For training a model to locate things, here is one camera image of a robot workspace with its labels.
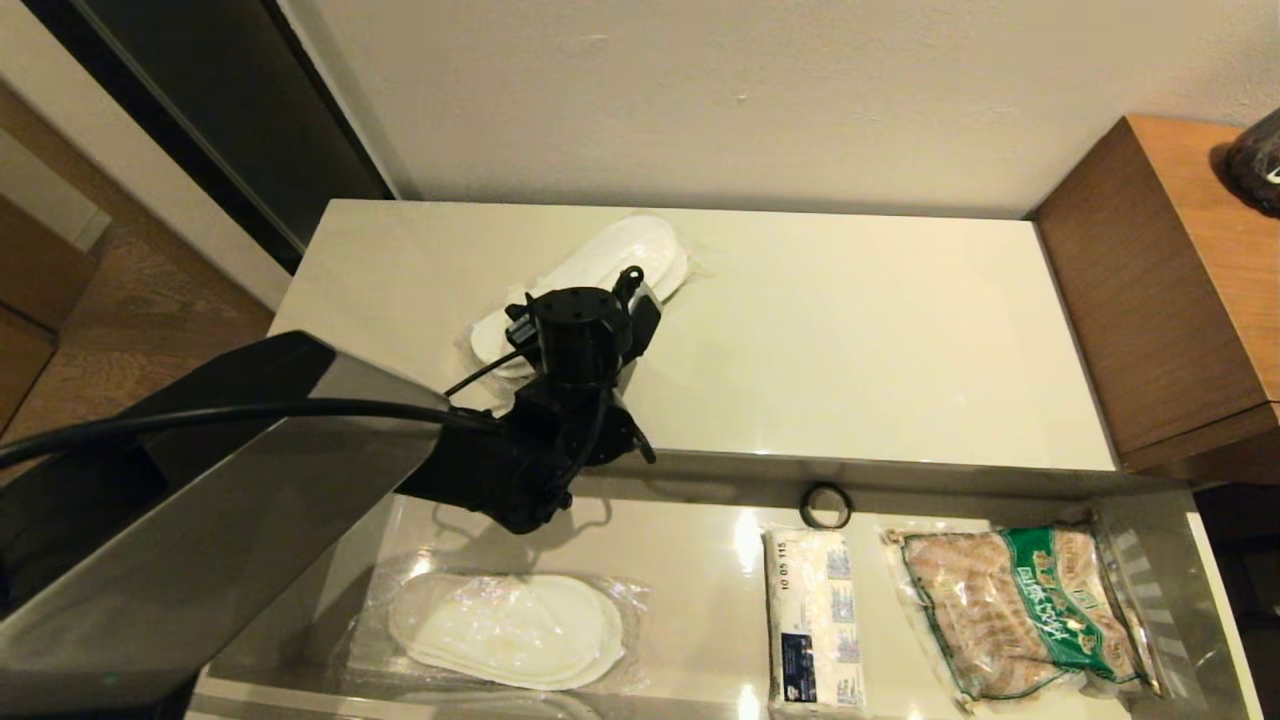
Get green snack bag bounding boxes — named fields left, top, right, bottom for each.
left=880, top=518, right=1167, bottom=703

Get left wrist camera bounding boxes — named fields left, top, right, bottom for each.
left=625, top=280, right=664, bottom=348

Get dark sliding door panel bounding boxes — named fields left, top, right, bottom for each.
left=20, top=0, right=397, bottom=277

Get white slippers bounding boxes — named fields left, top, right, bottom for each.
left=465, top=213, right=697, bottom=403
left=345, top=560, right=653, bottom=698

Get glossy white drawer cabinet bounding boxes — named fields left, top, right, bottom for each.
left=270, top=198, right=1121, bottom=493

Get black tape roll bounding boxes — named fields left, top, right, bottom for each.
left=800, top=482, right=854, bottom=532

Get floral tissue pack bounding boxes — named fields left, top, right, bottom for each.
left=764, top=527, right=870, bottom=717

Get brown wooden furniture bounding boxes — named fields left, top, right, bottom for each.
left=0, top=130, right=109, bottom=433

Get brown wooden side cabinet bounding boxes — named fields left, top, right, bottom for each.
left=1035, top=115, right=1280, bottom=477

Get dark round object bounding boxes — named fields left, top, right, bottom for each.
left=1228, top=108, right=1280, bottom=217

